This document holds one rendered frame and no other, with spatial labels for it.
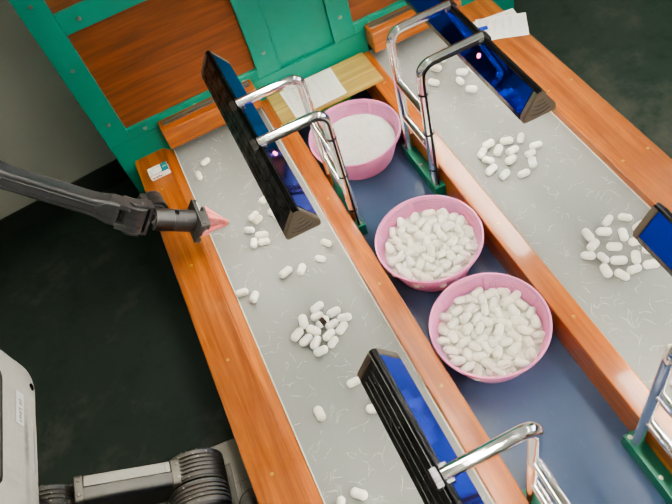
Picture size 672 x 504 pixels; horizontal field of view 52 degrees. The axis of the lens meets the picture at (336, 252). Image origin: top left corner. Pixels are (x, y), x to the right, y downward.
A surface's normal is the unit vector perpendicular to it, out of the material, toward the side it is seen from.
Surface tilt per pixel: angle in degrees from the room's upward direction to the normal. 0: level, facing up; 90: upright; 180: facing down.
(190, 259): 0
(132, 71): 90
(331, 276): 0
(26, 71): 90
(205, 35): 90
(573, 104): 0
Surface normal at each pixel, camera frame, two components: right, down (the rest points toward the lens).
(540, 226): -0.21, -0.57
